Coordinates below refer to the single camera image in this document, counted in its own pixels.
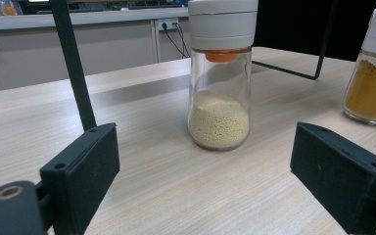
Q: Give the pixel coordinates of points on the black metal shelf rack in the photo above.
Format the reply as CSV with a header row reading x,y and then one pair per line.
x,y
75,65

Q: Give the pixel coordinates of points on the orange bottle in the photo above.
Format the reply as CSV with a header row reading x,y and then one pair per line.
x,y
9,9

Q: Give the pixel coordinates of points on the glass jar of orange powder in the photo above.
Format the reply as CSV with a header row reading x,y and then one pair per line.
x,y
372,91

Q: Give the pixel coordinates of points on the white wall power outlet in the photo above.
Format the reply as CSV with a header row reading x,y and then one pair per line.
x,y
168,23

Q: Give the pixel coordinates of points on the glass jar of beige granules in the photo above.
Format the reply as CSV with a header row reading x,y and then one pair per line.
x,y
218,120

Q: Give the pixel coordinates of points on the grey counter ledge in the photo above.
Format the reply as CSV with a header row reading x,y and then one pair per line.
x,y
78,18

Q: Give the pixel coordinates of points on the black curtain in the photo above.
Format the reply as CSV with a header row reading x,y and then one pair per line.
x,y
290,26

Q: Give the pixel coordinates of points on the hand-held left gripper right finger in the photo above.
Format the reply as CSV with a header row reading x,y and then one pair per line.
x,y
342,176

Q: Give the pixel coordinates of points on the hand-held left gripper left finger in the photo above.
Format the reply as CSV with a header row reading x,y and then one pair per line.
x,y
88,169

